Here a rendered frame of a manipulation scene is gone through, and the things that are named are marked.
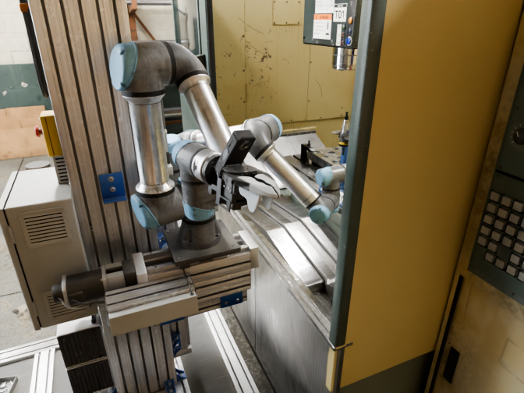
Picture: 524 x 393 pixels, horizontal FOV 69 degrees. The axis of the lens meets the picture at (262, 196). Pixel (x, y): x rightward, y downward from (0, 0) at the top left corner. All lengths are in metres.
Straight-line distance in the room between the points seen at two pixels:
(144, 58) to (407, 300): 1.08
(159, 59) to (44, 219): 0.62
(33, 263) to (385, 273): 1.11
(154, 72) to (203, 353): 1.45
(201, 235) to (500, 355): 1.02
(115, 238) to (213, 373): 0.89
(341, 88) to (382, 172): 2.41
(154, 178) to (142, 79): 0.28
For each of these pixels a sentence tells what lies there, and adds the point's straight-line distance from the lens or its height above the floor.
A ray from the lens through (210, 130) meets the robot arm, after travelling 1.04.
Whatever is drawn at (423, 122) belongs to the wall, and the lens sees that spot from 1.08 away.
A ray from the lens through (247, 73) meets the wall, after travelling 2.99.
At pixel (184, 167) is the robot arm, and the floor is 1.43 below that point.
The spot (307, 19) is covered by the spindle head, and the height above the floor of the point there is 1.74.
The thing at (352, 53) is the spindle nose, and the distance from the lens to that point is 2.09.
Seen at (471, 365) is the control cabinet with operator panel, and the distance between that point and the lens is 1.59.
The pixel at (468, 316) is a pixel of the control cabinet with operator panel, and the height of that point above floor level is 0.84.
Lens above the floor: 1.74
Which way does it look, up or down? 25 degrees down
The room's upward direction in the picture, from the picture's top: straight up
